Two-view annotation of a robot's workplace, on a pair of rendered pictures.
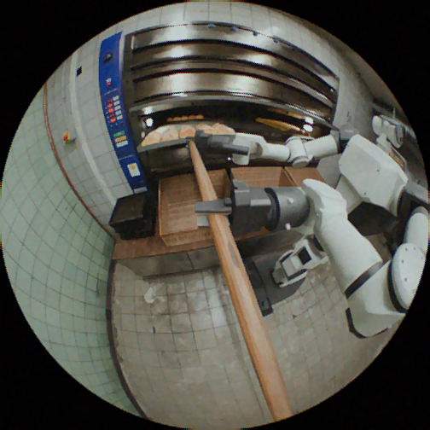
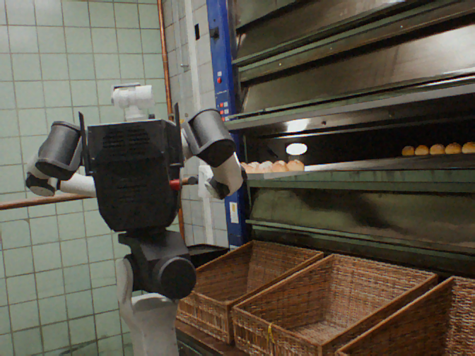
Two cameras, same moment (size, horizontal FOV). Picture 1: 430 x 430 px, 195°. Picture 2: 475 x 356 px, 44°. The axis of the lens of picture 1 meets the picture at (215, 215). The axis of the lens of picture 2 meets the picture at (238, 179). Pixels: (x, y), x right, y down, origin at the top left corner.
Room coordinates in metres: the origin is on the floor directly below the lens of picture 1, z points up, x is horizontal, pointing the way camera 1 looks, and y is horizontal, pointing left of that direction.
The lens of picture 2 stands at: (0.01, -2.25, 1.30)
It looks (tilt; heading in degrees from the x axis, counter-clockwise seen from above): 3 degrees down; 74
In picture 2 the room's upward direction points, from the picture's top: 5 degrees counter-clockwise
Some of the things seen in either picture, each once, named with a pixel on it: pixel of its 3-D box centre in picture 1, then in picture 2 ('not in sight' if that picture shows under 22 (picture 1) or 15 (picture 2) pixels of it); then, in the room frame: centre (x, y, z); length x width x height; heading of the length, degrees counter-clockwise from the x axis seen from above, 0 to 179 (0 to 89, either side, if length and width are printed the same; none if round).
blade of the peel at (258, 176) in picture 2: (187, 132); (264, 171); (0.83, 0.17, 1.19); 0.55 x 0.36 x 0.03; 104
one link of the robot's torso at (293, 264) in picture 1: (307, 255); (154, 330); (0.20, -0.52, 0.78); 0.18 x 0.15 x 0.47; 14
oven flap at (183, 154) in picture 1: (258, 148); (377, 215); (1.06, -0.37, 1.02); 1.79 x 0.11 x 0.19; 103
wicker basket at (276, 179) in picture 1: (267, 194); (329, 313); (0.81, -0.45, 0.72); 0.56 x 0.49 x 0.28; 101
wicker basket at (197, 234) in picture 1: (197, 203); (243, 285); (0.67, 0.13, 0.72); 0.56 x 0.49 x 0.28; 104
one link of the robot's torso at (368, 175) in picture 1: (374, 188); (138, 170); (0.20, -0.56, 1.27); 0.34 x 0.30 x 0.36; 165
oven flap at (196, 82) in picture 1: (265, 88); (365, 70); (1.06, -0.37, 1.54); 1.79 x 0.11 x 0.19; 103
